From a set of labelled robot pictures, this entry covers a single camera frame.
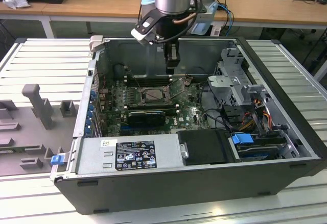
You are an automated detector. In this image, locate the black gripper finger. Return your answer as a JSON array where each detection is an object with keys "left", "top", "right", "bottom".
[{"left": 164, "top": 42, "right": 181, "bottom": 76}]

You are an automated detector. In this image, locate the metal socket cover frame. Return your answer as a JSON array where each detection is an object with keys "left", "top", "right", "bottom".
[{"left": 168, "top": 79, "right": 188, "bottom": 100}]

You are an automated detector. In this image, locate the thin wire locking lever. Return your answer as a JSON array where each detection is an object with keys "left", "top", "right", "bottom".
[
  {"left": 170, "top": 87, "right": 190, "bottom": 100},
  {"left": 127, "top": 71, "right": 145, "bottom": 93}
]

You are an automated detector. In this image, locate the silver CPU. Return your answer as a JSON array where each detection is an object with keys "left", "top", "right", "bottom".
[{"left": 144, "top": 88, "right": 167, "bottom": 102}]

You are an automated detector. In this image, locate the black RAM slot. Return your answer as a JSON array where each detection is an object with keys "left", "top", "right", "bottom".
[
  {"left": 126, "top": 74, "right": 172, "bottom": 81},
  {"left": 127, "top": 80, "right": 172, "bottom": 87},
  {"left": 125, "top": 107, "right": 178, "bottom": 114},
  {"left": 125, "top": 102, "right": 175, "bottom": 108}
]

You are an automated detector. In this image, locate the CPU socket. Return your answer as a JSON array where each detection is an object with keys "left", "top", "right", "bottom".
[{"left": 139, "top": 86, "right": 172, "bottom": 104}]

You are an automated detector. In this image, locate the black disk bay cover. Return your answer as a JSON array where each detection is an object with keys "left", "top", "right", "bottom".
[{"left": 176, "top": 129, "right": 236, "bottom": 166}]

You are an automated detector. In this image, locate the blue slot retainer strip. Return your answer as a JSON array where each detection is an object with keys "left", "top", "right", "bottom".
[{"left": 85, "top": 88, "right": 97, "bottom": 137}]

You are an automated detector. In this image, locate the green motherboard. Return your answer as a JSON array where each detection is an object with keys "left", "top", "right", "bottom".
[{"left": 101, "top": 77, "right": 213, "bottom": 137}]

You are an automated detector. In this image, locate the black cylinder capacitor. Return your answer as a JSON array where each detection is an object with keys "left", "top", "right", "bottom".
[{"left": 113, "top": 64, "right": 125, "bottom": 79}]

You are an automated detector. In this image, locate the grey metal drive cage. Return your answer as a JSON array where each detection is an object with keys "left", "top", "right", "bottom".
[{"left": 206, "top": 46, "right": 271, "bottom": 107}]

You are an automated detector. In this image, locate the black graphics card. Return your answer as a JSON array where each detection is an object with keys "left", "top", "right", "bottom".
[{"left": 127, "top": 110, "right": 166, "bottom": 127}]

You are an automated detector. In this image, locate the wooden desk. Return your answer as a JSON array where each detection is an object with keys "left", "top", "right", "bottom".
[{"left": 0, "top": 0, "right": 327, "bottom": 30}]

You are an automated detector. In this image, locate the blue disk carrier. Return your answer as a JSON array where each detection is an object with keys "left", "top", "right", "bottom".
[{"left": 231, "top": 133, "right": 281, "bottom": 161}]

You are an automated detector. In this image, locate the silver power supply unit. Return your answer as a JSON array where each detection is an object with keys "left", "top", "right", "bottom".
[{"left": 75, "top": 136, "right": 184, "bottom": 175}]

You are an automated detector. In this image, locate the black open PC case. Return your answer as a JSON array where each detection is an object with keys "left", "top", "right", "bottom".
[{"left": 50, "top": 35, "right": 327, "bottom": 216}]

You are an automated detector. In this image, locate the crumpled white paper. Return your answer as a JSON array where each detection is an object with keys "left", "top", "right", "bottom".
[{"left": 2, "top": 0, "right": 31, "bottom": 10}]

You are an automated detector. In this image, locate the grey parts rack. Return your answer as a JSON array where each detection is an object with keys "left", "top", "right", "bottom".
[{"left": 0, "top": 83, "right": 82, "bottom": 178}]

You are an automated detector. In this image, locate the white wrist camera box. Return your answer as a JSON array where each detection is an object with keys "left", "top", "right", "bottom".
[{"left": 130, "top": 9, "right": 160, "bottom": 45}]

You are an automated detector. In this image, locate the black wire loop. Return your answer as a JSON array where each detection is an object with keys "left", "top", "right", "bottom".
[{"left": 200, "top": 77, "right": 232, "bottom": 133}]

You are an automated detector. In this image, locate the blue cable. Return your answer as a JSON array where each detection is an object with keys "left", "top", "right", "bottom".
[{"left": 217, "top": 3, "right": 235, "bottom": 31}]

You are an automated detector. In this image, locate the coloured wire bundle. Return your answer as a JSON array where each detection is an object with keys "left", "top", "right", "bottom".
[{"left": 240, "top": 109, "right": 273, "bottom": 133}]

